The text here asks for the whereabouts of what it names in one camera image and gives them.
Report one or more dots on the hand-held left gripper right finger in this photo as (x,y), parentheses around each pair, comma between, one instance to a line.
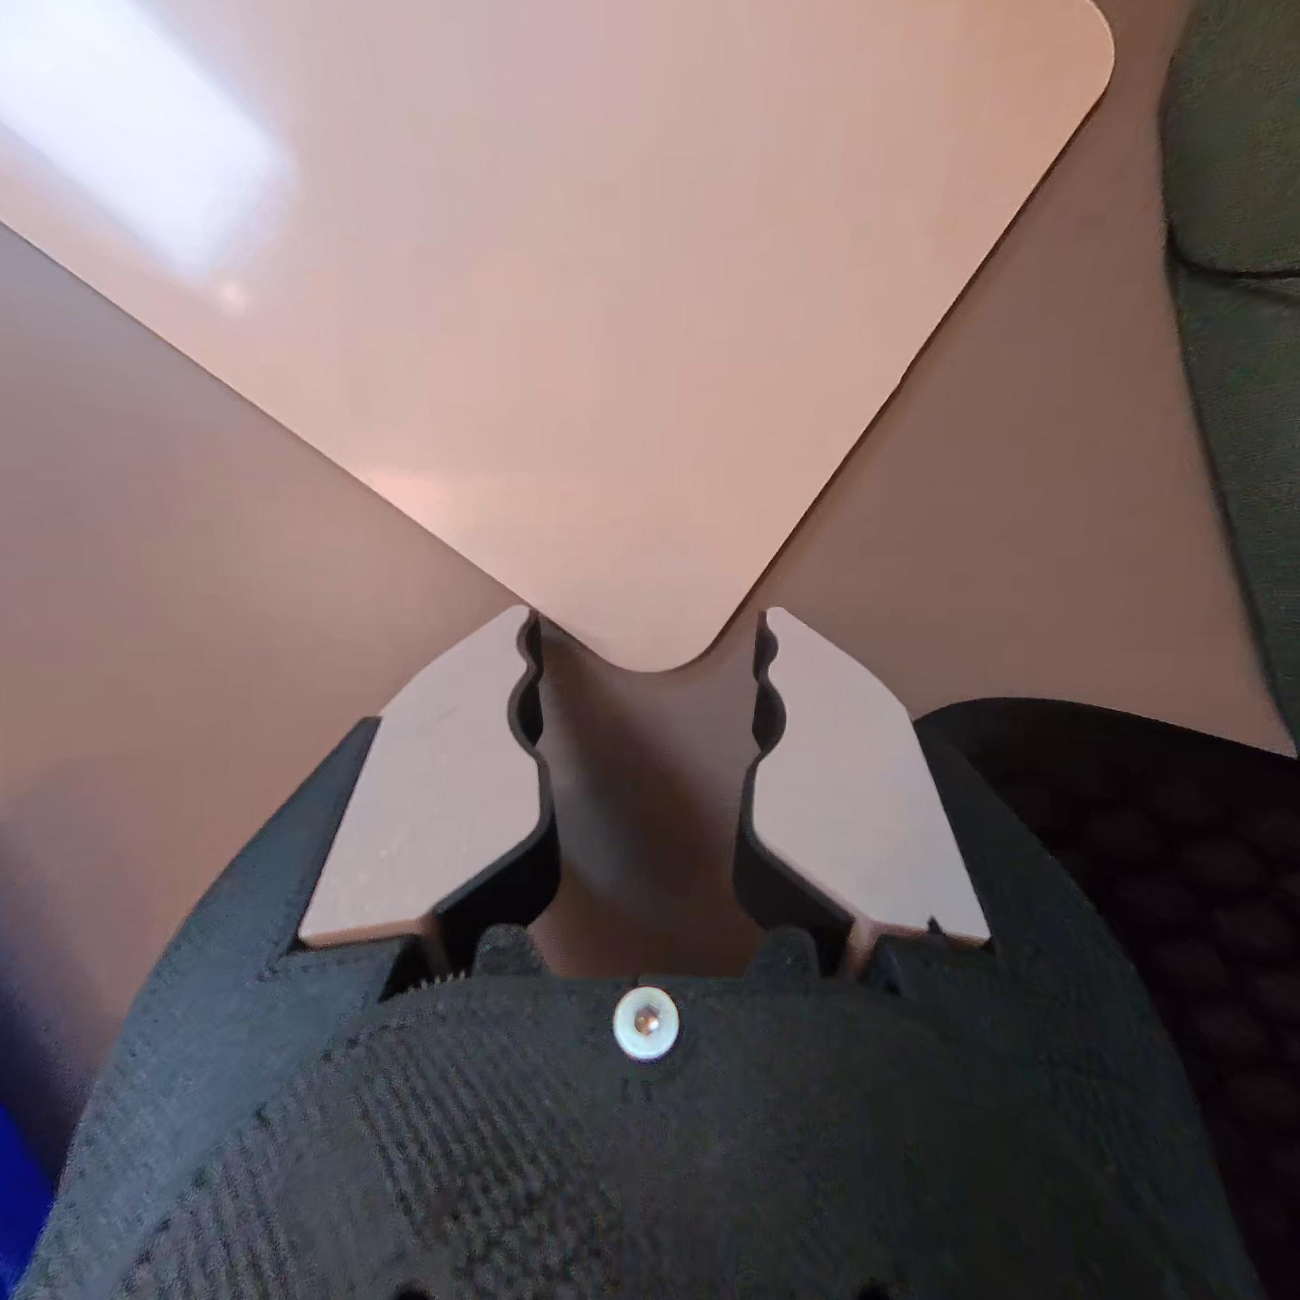
(873,813)

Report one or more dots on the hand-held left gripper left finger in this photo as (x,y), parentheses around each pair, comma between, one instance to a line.
(426,813)

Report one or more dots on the white whiteboard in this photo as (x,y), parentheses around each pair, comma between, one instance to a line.
(569,264)

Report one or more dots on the blue plastic bin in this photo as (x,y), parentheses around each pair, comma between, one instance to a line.
(17,1219)

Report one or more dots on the black textured wrist pad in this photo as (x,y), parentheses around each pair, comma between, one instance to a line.
(1158,955)

